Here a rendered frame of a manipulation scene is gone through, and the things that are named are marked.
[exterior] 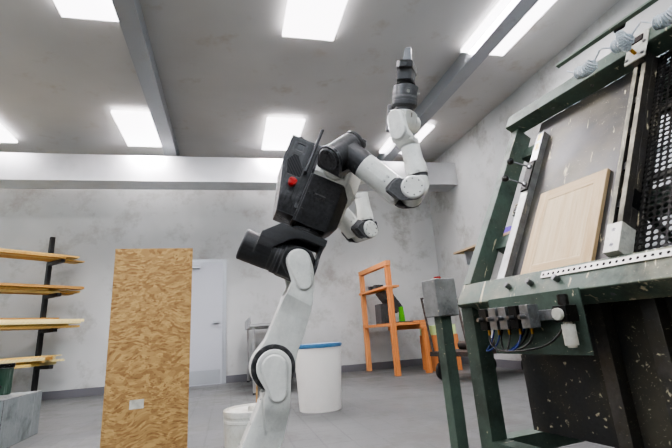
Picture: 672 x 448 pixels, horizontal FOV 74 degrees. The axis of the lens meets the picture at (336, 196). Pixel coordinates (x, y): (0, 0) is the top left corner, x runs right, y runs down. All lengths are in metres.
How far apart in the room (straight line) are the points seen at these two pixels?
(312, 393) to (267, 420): 3.09
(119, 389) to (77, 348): 6.14
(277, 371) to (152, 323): 1.38
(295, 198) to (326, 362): 3.15
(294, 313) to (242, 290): 7.07
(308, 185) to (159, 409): 1.64
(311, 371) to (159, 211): 5.30
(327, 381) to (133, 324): 2.34
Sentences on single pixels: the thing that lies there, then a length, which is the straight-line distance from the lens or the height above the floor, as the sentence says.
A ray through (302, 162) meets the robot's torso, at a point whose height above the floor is 1.31.
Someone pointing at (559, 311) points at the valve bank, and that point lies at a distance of 1.86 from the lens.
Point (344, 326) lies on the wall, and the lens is 8.83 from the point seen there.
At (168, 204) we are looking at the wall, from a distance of 9.00.
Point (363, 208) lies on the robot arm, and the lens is 2.02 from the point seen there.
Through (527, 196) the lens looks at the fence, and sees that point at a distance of 2.52.
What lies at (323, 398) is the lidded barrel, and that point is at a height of 0.12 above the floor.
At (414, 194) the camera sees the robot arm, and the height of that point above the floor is 1.11.
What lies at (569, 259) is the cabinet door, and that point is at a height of 0.93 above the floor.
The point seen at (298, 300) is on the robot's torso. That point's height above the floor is 0.82.
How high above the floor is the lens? 0.71
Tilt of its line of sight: 17 degrees up
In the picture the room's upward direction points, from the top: 4 degrees counter-clockwise
